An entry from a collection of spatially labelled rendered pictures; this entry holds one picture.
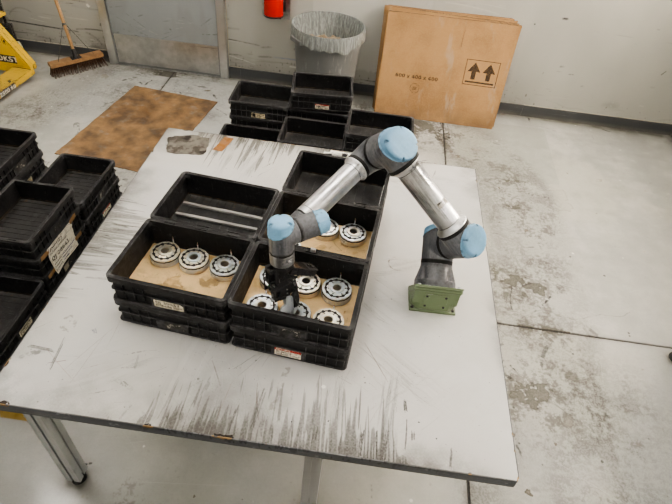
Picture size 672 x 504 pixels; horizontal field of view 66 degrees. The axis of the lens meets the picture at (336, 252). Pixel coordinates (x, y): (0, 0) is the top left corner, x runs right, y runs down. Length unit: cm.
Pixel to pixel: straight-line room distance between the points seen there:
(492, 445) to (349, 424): 44
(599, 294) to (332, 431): 219
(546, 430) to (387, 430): 119
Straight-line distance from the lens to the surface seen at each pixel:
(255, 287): 180
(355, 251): 195
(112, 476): 245
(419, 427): 170
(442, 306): 195
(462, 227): 179
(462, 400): 179
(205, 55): 497
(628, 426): 293
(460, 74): 455
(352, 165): 176
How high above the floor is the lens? 217
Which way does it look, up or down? 44 degrees down
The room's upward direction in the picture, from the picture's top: 7 degrees clockwise
